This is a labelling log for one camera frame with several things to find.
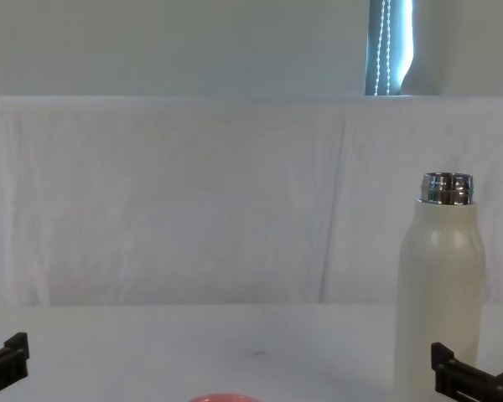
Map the cream vacuum bottle steel neck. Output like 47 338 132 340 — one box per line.
392 171 487 390

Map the white table cloth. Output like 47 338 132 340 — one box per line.
0 302 503 402

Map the pink cup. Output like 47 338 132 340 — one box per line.
187 392 261 402

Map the white wrinkled backdrop cloth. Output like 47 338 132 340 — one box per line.
0 95 503 309

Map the white curtain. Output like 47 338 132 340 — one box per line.
0 0 503 98

